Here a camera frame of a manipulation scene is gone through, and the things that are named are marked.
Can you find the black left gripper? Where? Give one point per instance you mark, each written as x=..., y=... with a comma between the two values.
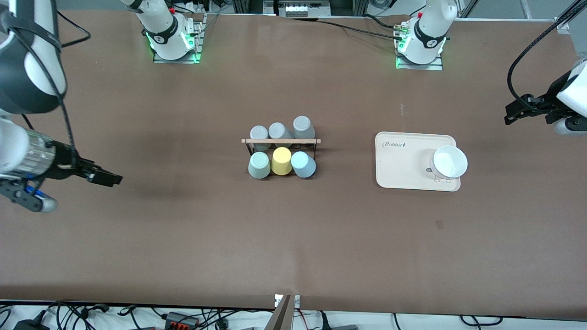
x=544, y=101

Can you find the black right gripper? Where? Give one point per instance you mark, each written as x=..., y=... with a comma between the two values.
x=65, y=165

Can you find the pale green cup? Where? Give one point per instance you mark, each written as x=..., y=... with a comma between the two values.
x=259, y=165

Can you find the light blue cup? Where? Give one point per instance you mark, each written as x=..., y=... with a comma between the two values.
x=302, y=164

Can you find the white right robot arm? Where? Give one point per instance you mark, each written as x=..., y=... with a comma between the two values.
x=160, y=23

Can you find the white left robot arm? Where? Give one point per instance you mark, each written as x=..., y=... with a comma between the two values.
x=429, y=32

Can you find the white bowl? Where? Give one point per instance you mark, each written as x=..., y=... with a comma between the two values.
x=449, y=160

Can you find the cream tray with Rabbit print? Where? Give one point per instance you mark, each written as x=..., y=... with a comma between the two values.
x=394, y=169

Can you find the grey cup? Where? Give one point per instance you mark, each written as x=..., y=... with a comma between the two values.
x=303, y=126
x=278, y=130
x=259, y=135

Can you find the black connector box orange levers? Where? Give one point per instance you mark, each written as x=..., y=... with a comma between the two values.
x=181, y=319

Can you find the black power adapter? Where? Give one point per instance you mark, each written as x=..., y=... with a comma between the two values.
x=30, y=325

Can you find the yellow cup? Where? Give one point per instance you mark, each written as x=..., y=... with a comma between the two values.
x=280, y=161

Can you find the grey device with white sockets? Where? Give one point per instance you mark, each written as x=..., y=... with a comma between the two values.
x=298, y=8

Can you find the aluminium frame profile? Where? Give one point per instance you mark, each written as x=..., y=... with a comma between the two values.
x=34, y=16
x=563, y=24

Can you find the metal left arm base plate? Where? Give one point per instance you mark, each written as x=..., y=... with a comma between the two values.
x=419, y=67

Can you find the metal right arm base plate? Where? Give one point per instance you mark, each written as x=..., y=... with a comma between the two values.
x=198, y=50

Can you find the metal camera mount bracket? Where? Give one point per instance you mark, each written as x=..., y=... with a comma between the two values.
x=279, y=316

